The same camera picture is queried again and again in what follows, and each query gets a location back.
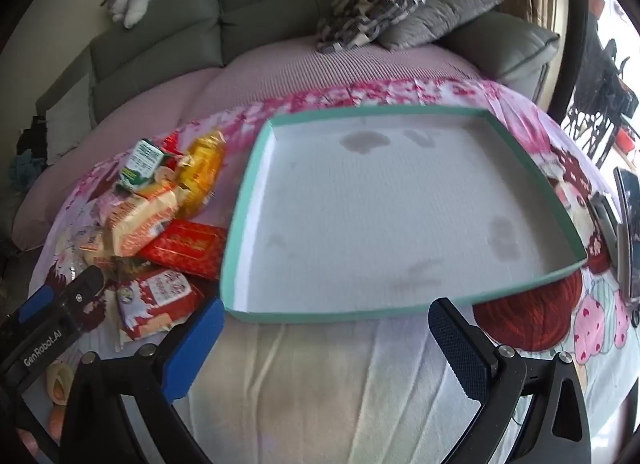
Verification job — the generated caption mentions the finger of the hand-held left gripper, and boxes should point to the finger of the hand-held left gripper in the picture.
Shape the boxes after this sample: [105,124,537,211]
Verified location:
[12,284,68,327]
[50,265,107,332]

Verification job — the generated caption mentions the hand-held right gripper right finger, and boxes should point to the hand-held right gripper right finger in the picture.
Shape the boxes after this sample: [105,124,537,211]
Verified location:
[427,296,593,464]

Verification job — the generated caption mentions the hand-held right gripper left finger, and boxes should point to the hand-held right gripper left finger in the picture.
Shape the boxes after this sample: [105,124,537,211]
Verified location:
[60,296,226,464]

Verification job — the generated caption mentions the clear round pastry packet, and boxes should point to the clear round pastry packet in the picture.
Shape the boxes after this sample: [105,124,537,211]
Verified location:
[55,225,118,269]

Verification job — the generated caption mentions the red white biscuit packet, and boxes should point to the red white biscuit packet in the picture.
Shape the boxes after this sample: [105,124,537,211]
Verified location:
[116,268,206,345]

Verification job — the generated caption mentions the orange yellow cracker packet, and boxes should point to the orange yellow cracker packet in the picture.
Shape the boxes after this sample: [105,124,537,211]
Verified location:
[107,181,188,259]

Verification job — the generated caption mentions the red patterned cake packet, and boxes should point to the red patterned cake packet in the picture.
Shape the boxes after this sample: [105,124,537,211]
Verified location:
[137,221,228,281]

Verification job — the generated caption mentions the green white biscuit packet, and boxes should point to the green white biscuit packet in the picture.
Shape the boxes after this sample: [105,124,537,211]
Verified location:
[116,139,168,195]

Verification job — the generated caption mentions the yellow bread packet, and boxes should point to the yellow bread packet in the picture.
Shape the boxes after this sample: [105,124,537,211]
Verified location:
[172,130,226,219]

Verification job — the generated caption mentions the small red snack packet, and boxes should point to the small red snack packet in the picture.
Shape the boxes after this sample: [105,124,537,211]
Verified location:
[159,131,188,159]

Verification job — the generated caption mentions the teal cardboard box lid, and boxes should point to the teal cardboard box lid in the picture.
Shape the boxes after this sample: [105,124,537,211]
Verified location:
[219,104,588,323]

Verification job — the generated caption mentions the person's left hand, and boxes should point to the person's left hand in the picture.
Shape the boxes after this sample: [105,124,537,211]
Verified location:
[17,361,76,450]

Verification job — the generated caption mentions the teal cloth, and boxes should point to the teal cloth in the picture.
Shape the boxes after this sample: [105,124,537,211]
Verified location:
[10,151,48,195]

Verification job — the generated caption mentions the dark clothes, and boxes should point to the dark clothes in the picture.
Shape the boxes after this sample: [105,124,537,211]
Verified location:
[15,114,48,157]

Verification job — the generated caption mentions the pink printed blanket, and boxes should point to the pink printed blanket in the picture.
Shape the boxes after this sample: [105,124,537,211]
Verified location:
[27,78,640,464]

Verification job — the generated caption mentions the black balcony railing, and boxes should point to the black balcony railing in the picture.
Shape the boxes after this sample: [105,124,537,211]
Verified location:
[565,108,640,169]

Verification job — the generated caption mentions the grey green sofa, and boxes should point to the grey green sofa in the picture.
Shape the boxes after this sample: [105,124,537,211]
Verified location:
[35,0,562,155]

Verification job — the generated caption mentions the pink striped sofa cover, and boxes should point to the pink striped sofa cover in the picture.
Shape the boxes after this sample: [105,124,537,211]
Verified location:
[12,41,493,251]

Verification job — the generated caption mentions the black folding chair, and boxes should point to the black folding chair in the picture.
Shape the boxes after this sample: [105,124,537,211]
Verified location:
[575,8,640,125]

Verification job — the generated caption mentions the grey quilted cushion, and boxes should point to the grey quilted cushion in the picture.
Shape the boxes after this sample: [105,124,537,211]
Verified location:
[377,0,505,50]

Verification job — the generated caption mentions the dark door frame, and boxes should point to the dark door frame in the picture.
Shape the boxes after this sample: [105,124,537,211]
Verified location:
[547,0,591,114]

